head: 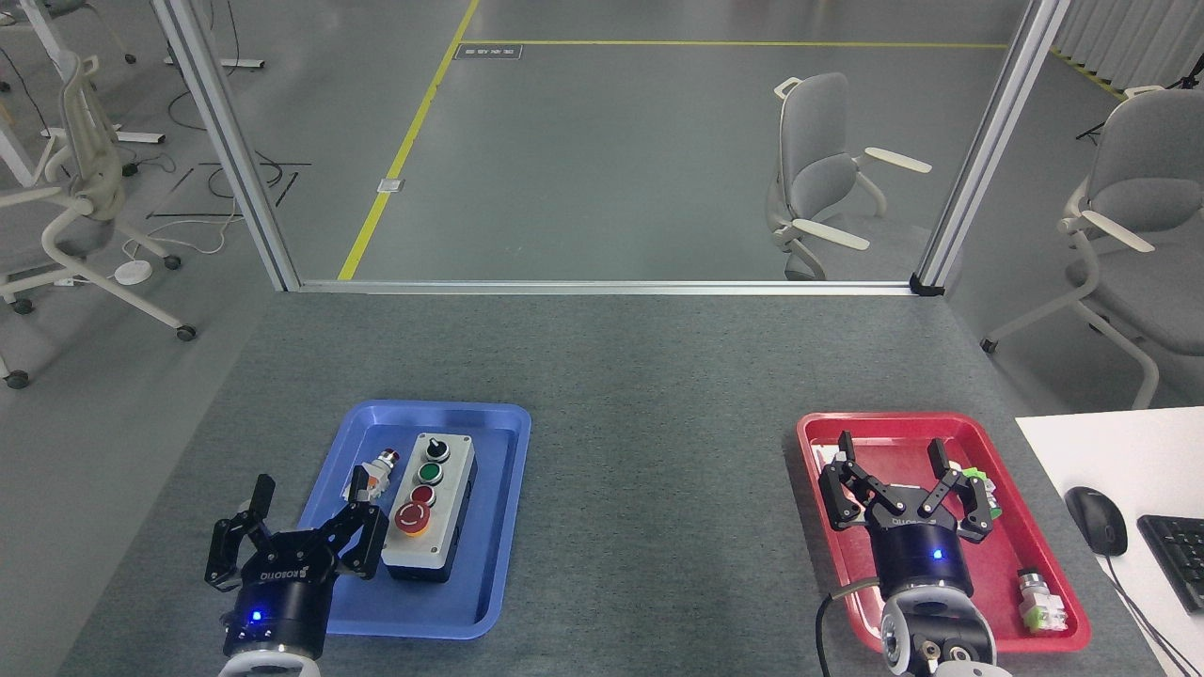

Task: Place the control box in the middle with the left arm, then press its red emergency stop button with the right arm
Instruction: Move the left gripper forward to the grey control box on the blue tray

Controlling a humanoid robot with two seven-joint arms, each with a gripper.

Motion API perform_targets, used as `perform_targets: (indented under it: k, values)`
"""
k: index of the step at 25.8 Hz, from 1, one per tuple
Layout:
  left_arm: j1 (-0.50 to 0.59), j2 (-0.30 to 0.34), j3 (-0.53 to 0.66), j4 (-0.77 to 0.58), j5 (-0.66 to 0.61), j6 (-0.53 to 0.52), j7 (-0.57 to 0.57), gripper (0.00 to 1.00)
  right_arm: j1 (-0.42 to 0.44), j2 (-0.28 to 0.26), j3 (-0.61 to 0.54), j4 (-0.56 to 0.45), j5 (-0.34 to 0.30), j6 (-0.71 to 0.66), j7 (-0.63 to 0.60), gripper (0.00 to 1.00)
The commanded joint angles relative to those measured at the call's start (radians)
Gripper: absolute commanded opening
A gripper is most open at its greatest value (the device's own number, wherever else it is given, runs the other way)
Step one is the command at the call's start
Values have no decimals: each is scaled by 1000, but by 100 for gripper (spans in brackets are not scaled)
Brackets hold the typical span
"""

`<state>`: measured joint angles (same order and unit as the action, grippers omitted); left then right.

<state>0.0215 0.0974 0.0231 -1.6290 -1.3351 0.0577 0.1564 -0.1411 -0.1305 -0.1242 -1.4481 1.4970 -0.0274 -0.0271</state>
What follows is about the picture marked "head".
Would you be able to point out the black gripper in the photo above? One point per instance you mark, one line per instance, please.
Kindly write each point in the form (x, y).
(917, 555)
(282, 602)

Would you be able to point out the grey control box with buttons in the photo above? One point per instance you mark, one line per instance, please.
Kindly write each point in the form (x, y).
(423, 536)

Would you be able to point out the red push button orange base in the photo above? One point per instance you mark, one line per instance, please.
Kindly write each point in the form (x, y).
(381, 465)

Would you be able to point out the silver push button green base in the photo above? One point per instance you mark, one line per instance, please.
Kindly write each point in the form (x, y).
(1039, 602)

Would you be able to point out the red plastic tray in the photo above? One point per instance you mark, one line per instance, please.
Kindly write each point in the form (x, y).
(997, 574)

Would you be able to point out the black computer mouse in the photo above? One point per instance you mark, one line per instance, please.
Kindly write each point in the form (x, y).
(1096, 520)

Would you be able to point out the blue plastic tray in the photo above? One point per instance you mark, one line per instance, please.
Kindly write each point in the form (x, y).
(494, 527)

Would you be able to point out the white side table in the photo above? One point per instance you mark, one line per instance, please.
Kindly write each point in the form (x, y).
(1110, 451)

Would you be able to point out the black keyboard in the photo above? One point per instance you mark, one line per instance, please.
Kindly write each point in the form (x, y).
(1180, 559)

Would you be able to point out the white round floor disc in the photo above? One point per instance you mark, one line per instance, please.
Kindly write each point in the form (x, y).
(133, 272)

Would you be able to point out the grey office chair beige armrests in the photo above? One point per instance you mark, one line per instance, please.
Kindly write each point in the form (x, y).
(814, 179)
(1143, 197)

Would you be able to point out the silver floor socket plate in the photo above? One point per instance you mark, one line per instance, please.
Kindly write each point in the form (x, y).
(391, 185)

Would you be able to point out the white mesh office chair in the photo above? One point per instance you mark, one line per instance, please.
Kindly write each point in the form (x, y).
(89, 169)

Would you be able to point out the white curtain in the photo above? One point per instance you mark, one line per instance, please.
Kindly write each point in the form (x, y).
(1129, 38)

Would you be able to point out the dark floor label sign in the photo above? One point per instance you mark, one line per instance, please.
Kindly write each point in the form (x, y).
(489, 52)

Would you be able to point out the green push button switch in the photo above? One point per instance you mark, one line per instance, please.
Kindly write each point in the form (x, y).
(983, 484)

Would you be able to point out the black corner bracket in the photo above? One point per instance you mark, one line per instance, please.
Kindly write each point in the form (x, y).
(926, 285)

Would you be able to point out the silver aluminium post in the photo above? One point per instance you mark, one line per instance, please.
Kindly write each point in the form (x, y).
(988, 150)
(230, 150)

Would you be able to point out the silver aluminium rail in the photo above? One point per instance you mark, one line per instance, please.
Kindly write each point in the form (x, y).
(602, 287)

